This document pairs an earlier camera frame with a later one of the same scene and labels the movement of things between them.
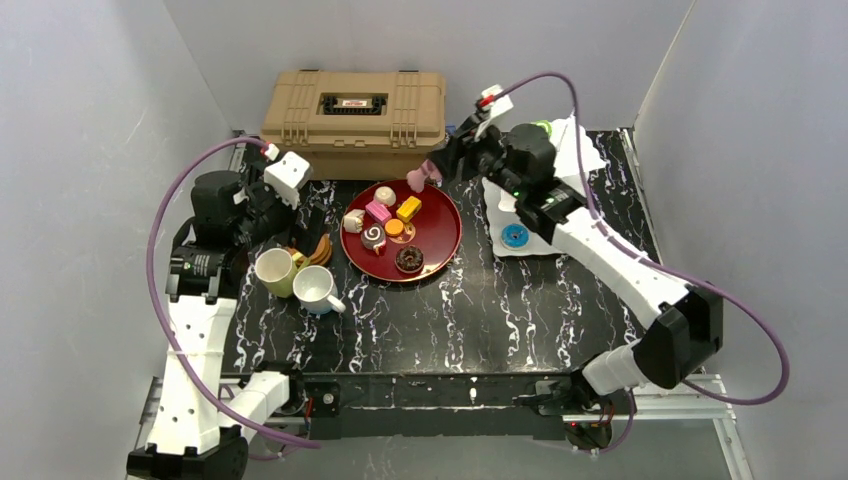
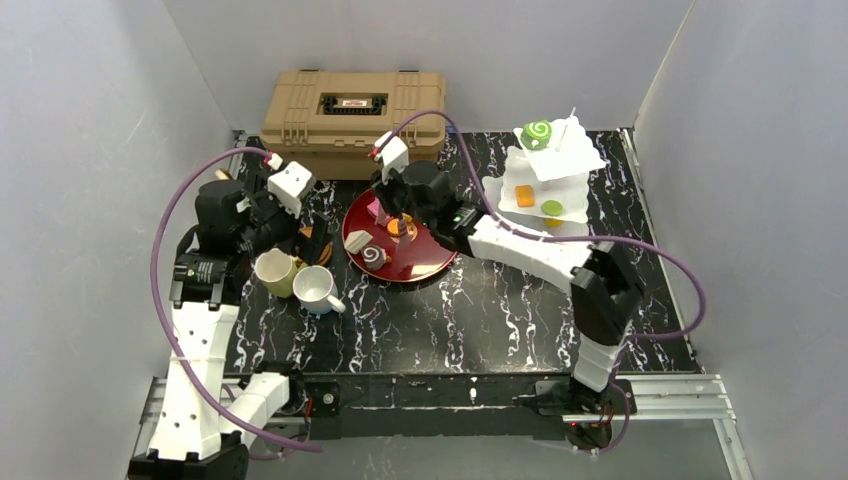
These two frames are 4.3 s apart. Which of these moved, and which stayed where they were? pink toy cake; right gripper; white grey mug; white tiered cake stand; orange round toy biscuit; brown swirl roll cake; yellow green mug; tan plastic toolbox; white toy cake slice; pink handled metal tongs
Moved: pink handled metal tongs; right gripper; brown swirl roll cake; white toy cake slice
Stayed: orange round toy biscuit; tan plastic toolbox; yellow green mug; white tiered cake stand; pink toy cake; white grey mug
